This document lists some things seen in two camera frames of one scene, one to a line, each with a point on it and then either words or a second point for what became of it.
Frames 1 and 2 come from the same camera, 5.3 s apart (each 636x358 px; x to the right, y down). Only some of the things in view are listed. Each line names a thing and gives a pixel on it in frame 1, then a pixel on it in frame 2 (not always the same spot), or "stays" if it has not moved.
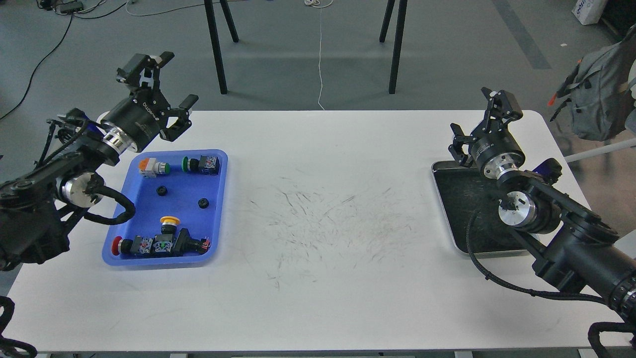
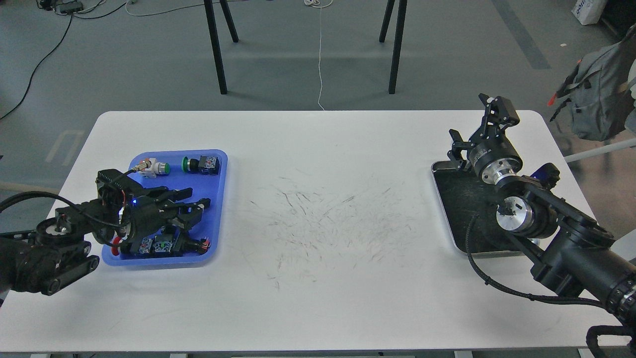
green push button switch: x=206 y=165 stays
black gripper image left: x=136 y=120 → x=147 y=215
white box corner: x=588 y=12 stays
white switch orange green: x=149 y=167 stays
